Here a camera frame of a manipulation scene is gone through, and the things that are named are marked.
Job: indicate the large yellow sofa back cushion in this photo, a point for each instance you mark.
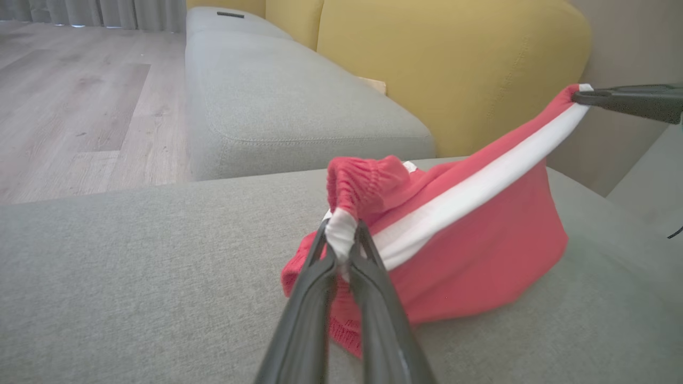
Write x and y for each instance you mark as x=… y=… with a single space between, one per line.
x=453 y=69

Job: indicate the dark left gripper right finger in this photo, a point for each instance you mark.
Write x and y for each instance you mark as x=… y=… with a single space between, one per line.
x=384 y=330

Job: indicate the black remote control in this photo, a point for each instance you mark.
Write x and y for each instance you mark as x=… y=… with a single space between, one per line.
x=230 y=14

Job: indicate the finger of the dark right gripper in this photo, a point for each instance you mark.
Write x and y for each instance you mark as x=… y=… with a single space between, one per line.
x=651 y=106
x=656 y=89

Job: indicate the grey sofa seat cushion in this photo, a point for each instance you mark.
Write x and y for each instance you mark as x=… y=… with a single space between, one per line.
x=224 y=25
x=293 y=106

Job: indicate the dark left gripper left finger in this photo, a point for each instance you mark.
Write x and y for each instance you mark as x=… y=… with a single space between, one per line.
x=304 y=330

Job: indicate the grey curtain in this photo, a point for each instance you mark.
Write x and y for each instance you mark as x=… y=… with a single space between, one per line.
x=106 y=10

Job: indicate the light wooden piece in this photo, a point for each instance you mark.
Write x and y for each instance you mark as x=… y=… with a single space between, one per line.
x=376 y=85

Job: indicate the large grey sofa chaise cushion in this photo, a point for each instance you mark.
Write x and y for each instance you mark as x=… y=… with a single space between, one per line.
x=133 y=277

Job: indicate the red shorts with white stripe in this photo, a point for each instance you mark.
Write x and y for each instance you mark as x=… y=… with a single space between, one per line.
x=480 y=256

